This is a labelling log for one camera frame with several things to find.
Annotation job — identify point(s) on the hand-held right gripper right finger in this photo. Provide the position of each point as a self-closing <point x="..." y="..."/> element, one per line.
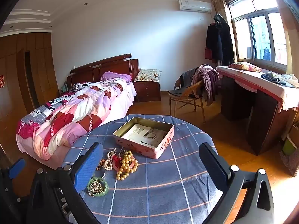
<point x="215" y="165"/>

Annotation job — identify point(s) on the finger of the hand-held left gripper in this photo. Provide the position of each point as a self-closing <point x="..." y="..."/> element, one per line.
<point x="11" y="205"/>
<point x="16" y="168"/>

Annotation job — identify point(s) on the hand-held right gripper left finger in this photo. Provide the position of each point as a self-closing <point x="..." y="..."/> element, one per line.
<point x="88" y="163"/>

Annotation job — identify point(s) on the thin silver bangle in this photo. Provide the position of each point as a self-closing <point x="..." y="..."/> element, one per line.
<point x="104" y="173"/>

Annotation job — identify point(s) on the green bangle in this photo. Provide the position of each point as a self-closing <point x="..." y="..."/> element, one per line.
<point x="90" y="186"/>

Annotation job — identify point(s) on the small metallic bead strand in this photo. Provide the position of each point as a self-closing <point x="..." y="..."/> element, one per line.
<point x="97" y="187"/>

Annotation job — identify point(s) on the red charm ornament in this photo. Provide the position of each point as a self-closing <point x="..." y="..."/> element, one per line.
<point x="117" y="161"/>

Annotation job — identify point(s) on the pink bangle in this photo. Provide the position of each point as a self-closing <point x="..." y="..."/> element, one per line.
<point x="135" y="166"/>

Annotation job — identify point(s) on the pink tin box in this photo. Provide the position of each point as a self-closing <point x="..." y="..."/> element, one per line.
<point x="140" y="148"/>

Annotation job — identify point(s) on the pink patchwork quilt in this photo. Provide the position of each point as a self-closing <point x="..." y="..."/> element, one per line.
<point x="77" y="112"/>

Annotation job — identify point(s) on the blue plaid tablecloth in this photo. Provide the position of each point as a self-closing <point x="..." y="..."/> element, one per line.
<point x="163" y="191"/>

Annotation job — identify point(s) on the printed paper sheet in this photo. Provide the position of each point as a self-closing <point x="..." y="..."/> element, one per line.
<point x="140" y="133"/>

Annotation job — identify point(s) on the dark wooden desk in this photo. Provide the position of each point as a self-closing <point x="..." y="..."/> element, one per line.
<point x="261" y="121"/>

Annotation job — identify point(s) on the wicker chair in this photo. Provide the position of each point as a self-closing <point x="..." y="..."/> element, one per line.
<point x="181" y="99"/>

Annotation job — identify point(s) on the brown fuzzy mat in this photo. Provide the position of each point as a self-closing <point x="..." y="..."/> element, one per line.
<point x="290" y="165"/>

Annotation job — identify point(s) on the green bin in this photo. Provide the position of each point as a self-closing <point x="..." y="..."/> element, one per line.
<point x="289" y="145"/>

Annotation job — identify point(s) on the teal cloth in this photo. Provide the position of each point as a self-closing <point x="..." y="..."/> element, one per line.
<point x="64" y="87"/>

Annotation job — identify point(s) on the dark grey garment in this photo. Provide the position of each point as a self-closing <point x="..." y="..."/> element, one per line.
<point x="179" y="91"/>

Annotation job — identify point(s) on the purple pink garment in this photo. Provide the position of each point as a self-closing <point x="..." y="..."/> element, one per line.
<point x="208" y="79"/>

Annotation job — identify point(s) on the cardboard box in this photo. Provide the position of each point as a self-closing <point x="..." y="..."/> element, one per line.
<point x="294" y="130"/>

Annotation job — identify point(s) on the red paper decoration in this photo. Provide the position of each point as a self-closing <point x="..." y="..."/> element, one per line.
<point x="1" y="81"/>

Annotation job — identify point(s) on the purple pillow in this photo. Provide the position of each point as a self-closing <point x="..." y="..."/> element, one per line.
<point x="115" y="77"/>

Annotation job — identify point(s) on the wooden nightstand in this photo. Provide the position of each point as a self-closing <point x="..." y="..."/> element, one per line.
<point x="147" y="91"/>

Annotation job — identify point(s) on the pink white desk cloth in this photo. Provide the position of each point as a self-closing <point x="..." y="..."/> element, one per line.
<point x="252" y="79"/>

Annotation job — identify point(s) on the wooden bed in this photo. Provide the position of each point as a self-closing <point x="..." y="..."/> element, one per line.
<point x="105" y="66"/>

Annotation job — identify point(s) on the dark folded garment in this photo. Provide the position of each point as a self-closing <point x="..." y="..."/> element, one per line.
<point x="272" y="79"/>

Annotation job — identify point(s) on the floral pink pillow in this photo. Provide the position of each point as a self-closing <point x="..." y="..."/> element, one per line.
<point x="245" y="66"/>

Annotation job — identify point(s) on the floral cushion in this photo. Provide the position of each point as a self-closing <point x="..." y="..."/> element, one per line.
<point x="148" y="74"/>

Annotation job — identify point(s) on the wooden wardrobe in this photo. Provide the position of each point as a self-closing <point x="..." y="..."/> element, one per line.
<point x="44" y="63"/>

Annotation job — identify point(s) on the red hanging garment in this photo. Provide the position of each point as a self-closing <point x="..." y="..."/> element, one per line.
<point x="208" y="54"/>

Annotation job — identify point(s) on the pale folded garment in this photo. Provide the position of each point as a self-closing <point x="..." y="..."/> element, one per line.
<point x="289" y="78"/>

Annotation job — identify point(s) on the dark hooded coat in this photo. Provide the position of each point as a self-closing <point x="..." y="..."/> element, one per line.
<point x="225" y="42"/>

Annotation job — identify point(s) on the black hanging jacket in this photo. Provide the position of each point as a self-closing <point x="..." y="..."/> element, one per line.
<point x="212" y="39"/>

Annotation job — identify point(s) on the window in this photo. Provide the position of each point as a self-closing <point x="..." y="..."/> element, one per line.
<point x="259" y="35"/>

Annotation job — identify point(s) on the white air conditioner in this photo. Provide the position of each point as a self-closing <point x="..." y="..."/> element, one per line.
<point x="195" y="5"/>

